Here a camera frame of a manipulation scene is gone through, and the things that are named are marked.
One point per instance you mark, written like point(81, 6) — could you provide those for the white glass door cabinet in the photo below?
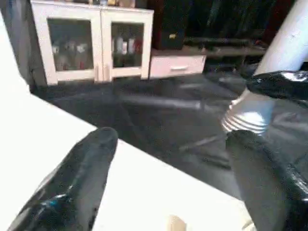
point(91, 43)

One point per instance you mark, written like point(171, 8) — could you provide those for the white drawer unit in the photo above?
point(178, 65)

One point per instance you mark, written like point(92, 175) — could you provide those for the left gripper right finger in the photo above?
point(269, 183)

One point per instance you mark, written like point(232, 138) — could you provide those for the white plastic table leg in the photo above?
point(274, 72)

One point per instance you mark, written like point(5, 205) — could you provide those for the white plastic table top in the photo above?
point(96, 168)

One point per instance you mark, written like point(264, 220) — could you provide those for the black work mat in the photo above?
point(173, 115)

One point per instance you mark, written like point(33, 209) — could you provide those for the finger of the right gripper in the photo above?
point(281, 85)

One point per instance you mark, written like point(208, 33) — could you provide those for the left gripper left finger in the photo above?
point(67, 187)

